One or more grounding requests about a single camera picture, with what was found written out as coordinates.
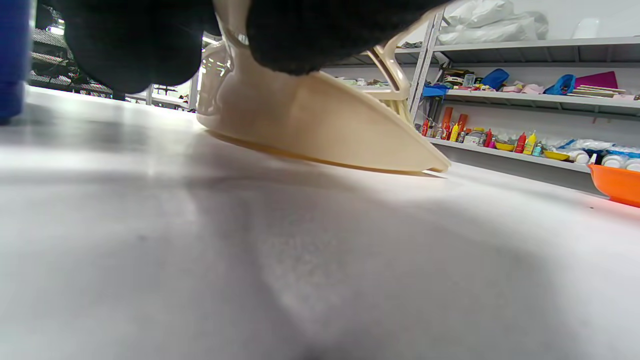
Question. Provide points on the clear plastic cup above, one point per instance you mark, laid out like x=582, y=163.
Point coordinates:
x=468, y=80

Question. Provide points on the pink pouch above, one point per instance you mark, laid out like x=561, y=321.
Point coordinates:
x=525, y=89

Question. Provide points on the beige plastic dustpan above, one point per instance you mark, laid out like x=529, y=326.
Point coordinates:
x=310, y=125

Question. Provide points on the blue food waste bin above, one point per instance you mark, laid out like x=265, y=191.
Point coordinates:
x=12, y=60

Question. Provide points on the yellow bowl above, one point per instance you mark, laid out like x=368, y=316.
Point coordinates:
x=505, y=147
x=556, y=155

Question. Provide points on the blue bag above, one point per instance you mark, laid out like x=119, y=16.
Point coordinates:
x=496, y=79
x=560, y=85

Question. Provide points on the white plastic jar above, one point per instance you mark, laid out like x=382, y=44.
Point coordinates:
x=581, y=157
x=611, y=161
x=633, y=165

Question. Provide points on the person's left hand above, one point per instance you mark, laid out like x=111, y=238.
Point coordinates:
x=130, y=45

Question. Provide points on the white plastic bags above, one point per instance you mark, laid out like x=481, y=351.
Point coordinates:
x=480, y=20

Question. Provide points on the grey metal shelf rack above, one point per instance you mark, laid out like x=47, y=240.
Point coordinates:
x=550, y=52

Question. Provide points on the orange plastic bowl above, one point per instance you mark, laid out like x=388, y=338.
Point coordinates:
x=617, y=182

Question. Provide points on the magenta board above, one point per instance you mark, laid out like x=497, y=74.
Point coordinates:
x=597, y=81

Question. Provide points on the white table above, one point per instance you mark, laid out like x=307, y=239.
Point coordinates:
x=300, y=260

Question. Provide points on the blue cloth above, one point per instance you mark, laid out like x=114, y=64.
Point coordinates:
x=435, y=90

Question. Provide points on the row of condiment bottles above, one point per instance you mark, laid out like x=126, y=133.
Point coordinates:
x=452, y=132

